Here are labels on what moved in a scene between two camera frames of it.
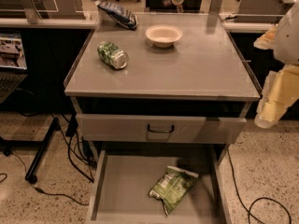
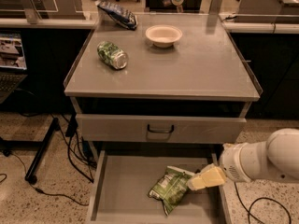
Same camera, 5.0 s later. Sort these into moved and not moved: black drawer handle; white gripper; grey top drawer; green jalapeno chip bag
Moved: white gripper
Not moved: black drawer handle; grey top drawer; green jalapeno chip bag
